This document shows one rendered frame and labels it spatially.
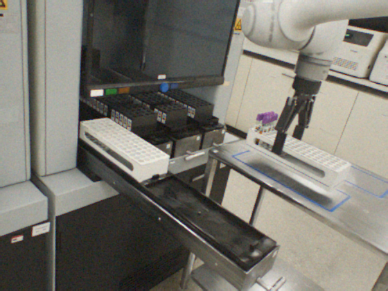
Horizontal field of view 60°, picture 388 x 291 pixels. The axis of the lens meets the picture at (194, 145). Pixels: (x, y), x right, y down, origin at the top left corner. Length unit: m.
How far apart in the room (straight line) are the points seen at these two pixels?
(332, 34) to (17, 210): 0.88
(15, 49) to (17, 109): 0.14
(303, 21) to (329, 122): 2.31
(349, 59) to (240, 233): 2.35
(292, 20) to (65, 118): 0.62
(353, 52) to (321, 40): 2.06
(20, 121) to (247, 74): 2.72
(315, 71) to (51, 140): 0.73
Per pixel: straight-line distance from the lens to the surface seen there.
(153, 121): 1.15
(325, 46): 0.94
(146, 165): 0.85
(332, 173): 0.95
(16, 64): 0.87
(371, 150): 2.99
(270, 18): 0.82
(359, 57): 2.96
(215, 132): 1.31
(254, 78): 3.35
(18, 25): 0.86
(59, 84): 0.93
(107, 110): 1.19
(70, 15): 0.90
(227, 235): 0.77
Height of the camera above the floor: 1.27
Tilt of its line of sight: 24 degrees down
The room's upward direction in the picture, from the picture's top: 11 degrees clockwise
